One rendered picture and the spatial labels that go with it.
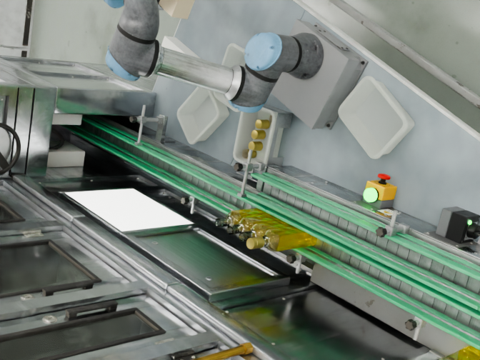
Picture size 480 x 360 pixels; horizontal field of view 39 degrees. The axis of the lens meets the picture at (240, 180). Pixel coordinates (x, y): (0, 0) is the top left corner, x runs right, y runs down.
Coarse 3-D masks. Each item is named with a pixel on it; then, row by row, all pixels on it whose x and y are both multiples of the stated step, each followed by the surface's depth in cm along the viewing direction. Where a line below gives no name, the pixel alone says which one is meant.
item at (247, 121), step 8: (256, 112) 251; (264, 112) 249; (272, 112) 236; (240, 120) 248; (248, 120) 250; (256, 120) 252; (272, 120) 236; (240, 128) 249; (248, 128) 251; (256, 128) 252; (272, 128) 237; (240, 136) 250; (248, 136) 252; (272, 136) 238; (240, 144) 251; (248, 144) 254; (264, 144) 250; (240, 152) 253; (256, 152) 253; (264, 152) 250; (240, 160) 249; (256, 160) 251; (264, 160) 240
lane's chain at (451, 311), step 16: (96, 128) 313; (128, 144) 295; (160, 160) 278; (192, 176) 264; (224, 192) 250; (240, 208) 245; (320, 240) 218; (336, 256) 213; (352, 256) 209; (368, 272) 205; (384, 272) 200; (400, 288) 196; (432, 304) 189; (448, 304) 185; (464, 320) 182
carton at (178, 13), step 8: (160, 0) 253; (168, 0) 249; (176, 0) 246; (184, 0) 247; (192, 0) 249; (168, 8) 249; (176, 8) 247; (184, 8) 249; (176, 16) 250; (184, 16) 252
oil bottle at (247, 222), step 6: (252, 216) 219; (258, 216) 220; (264, 216) 221; (270, 216) 222; (240, 222) 214; (246, 222) 213; (252, 222) 213; (258, 222) 214; (264, 222) 216; (246, 228) 212
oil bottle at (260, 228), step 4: (256, 224) 212; (260, 224) 212; (264, 224) 213; (268, 224) 214; (272, 224) 214; (276, 224) 215; (280, 224) 216; (284, 224) 217; (288, 224) 218; (252, 228) 210; (256, 228) 210; (260, 228) 209; (264, 228) 210; (268, 228) 210; (272, 228) 211; (276, 228) 212; (256, 232) 209; (260, 232) 208; (264, 232) 209; (256, 236) 209
